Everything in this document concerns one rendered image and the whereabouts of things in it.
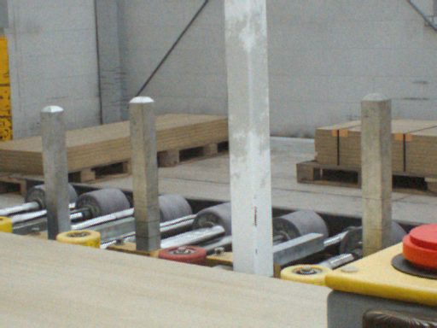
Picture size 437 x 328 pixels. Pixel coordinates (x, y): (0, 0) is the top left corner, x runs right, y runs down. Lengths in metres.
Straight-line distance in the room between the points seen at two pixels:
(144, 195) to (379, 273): 1.60
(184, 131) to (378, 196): 7.06
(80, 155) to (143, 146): 5.83
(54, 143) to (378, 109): 0.75
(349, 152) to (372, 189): 5.70
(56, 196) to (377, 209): 0.75
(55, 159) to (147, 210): 0.26
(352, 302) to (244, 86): 1.26
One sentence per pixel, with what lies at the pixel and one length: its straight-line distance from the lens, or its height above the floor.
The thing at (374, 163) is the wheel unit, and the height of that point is 1.06.
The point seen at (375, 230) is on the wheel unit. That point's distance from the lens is 1.66.
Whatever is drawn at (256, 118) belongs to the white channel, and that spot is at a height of 1.14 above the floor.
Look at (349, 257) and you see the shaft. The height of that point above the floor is 0.81.
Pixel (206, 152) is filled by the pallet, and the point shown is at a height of 0.05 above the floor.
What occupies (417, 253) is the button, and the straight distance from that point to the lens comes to 0.36.
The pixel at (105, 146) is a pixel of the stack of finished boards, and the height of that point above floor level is 0.27.
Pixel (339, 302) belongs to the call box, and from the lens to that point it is 0.36.
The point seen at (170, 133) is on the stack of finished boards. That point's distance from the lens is 8.52.
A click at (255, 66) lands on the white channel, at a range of 1.60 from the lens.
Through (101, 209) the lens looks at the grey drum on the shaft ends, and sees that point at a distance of 2.58.
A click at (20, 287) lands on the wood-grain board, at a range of 1.59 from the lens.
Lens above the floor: 1.31
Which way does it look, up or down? 9 degrees down
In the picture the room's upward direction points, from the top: 2 degrees counter-clockwise
